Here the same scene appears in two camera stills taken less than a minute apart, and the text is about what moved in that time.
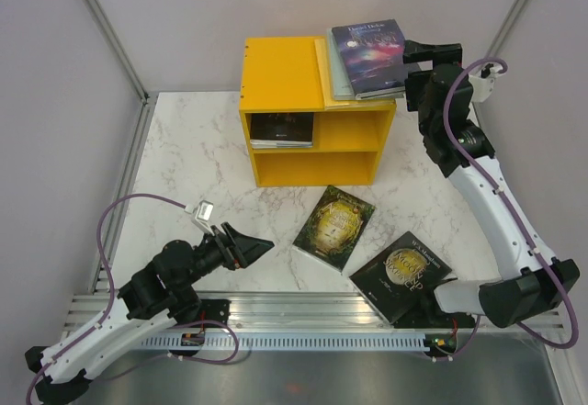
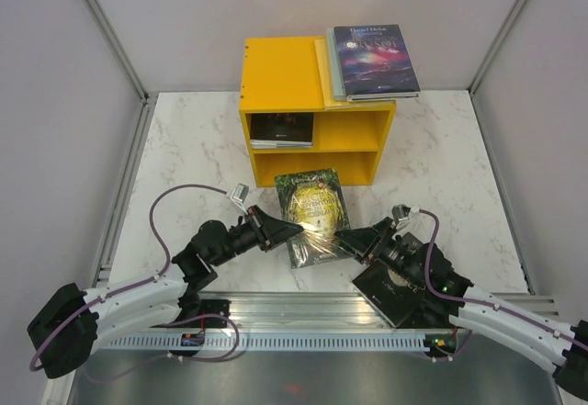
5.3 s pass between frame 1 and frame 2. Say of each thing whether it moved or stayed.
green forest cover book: moved
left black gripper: moved
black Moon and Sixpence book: stayed
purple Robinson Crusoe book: stayed
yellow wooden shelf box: stayed
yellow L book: stayed
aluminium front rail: stayed
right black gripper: moved
